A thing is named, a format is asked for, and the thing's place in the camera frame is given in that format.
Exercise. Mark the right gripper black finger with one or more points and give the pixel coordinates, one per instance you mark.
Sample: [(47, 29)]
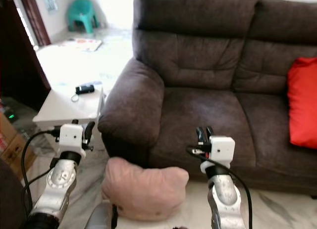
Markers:
[(208, 135), (200, 136)]

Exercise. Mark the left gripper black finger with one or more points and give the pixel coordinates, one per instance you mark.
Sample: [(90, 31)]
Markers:
[(90, 131)]

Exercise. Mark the pink plush pillow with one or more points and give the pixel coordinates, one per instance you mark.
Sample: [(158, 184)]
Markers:
[(143, 189)]

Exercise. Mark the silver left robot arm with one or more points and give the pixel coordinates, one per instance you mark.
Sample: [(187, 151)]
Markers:
[(59, 187)]

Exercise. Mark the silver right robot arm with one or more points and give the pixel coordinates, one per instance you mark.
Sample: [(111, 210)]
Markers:
[(225, 197)]

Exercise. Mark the dark brown fabric sofa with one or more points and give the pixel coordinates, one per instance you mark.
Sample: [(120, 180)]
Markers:
[(203, 105)]

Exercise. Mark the colourful printed floor mat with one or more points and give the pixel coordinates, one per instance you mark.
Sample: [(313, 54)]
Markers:
[(84, 43)]

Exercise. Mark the white side table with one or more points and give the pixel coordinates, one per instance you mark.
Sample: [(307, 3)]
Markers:
[(64, 110)]

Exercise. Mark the cardboard box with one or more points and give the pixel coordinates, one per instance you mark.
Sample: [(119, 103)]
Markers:
[(7, 140)]

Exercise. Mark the dark brown armchair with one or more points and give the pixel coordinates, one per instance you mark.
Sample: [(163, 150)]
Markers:
[(7, 204)]

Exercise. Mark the dark wooden door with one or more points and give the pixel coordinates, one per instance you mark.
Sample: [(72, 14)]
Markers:
[(12, 66)]

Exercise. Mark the green plastic chair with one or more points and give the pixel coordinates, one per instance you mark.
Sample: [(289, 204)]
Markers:
[(81, 11)]

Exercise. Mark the barred window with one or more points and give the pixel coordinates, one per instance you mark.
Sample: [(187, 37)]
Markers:
[(49, 0)]

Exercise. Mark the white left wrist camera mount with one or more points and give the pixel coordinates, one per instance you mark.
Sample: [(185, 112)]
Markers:
[(72, 136)]

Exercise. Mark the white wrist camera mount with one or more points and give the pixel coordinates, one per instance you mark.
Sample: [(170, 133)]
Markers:
[(223, 149), (72, 136)]

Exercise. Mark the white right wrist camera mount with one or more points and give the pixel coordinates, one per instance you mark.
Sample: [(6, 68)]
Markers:
[(223, 149)]

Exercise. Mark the brown door frame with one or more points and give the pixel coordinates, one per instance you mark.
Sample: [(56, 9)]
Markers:
[(37, 16)]

